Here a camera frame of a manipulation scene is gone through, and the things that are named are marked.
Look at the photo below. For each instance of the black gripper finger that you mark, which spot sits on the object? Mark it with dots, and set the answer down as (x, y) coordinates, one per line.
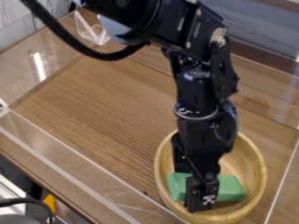
(179, 160)
(201, 193)

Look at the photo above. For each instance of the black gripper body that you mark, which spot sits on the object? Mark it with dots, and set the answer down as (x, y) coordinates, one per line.
(207, 139)

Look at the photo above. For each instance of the green rectangular block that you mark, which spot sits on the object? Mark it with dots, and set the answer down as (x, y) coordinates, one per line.
(231, 190)

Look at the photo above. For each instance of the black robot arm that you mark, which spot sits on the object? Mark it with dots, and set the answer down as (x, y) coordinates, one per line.
(191, 33)

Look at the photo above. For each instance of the light wooden bowl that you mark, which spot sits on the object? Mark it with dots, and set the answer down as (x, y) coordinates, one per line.
(243, 163)

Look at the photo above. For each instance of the clear acrylic front wall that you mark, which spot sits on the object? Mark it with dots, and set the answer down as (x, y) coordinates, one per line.
(87, 187)

